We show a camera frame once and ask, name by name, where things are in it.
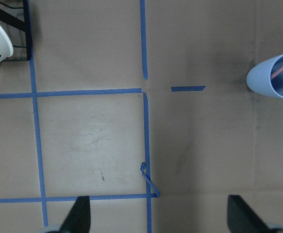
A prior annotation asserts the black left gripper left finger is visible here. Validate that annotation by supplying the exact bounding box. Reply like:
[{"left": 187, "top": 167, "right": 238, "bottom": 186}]
[{"left": 59, "top": 196, "right": 91, "bottom": 233}]

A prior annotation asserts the blue plastic cup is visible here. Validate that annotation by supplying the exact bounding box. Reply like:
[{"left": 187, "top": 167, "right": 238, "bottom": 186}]
[{"left": 246, "top": 54, "right": 283, "bottom": 99}]

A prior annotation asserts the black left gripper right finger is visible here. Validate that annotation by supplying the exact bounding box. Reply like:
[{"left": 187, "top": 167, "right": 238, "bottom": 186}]
[{"left": 227, "top": 195, "right": 272, "bottom": 233}]

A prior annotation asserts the black wire mug rack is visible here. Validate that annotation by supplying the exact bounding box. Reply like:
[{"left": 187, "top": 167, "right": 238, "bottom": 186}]
[{"left": 0, "top": 0, "right": 32, "bottom": 61}]

